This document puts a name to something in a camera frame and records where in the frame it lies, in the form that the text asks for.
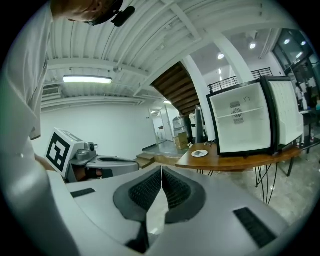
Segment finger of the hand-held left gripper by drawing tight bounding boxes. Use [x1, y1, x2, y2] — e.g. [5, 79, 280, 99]
[96, 154, 137, 163]
[87, 159, 140, 173]

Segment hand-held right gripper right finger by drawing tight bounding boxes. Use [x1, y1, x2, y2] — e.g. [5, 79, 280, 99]
[149, 165, 288, 256]

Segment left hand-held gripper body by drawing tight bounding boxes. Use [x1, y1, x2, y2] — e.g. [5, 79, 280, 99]
[46, 127, 98, 182]

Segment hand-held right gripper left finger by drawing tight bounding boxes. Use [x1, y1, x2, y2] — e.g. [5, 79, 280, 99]
[66, 165, 163, 256]

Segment black appliance with yellow label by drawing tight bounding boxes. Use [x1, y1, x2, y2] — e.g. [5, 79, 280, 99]
[206, 76, 305, 158]

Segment person's left forearm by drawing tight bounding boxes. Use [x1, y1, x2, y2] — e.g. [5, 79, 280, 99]
[34, 152, 55, 173]

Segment person's left hand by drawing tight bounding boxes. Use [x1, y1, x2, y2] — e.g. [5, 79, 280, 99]
[74, 166, 103, 181]

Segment wooden steps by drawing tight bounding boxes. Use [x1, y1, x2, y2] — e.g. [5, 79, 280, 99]
[136, 152, 156, 169]

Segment white air vent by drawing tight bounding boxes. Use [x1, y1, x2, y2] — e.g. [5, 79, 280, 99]
[41, 84, 61, 97]

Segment cardboard box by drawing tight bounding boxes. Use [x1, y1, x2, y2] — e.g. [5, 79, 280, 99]
[174, 131, 190, 150]

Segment person's white shirt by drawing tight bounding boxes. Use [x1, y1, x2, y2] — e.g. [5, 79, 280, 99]
[0, 0, 54, 163]

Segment long ceiling lamp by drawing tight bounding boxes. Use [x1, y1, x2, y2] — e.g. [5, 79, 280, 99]
[62, 74, 113, 85]

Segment wooden staircase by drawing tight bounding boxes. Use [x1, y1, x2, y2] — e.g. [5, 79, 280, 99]
[150, 61, 201, 117]

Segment black metal railing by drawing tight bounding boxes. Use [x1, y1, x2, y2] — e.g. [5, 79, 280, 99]
[207, 66, 279, 94]

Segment person's face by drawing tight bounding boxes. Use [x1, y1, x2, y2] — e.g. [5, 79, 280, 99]
[51, 0, 125, 26]

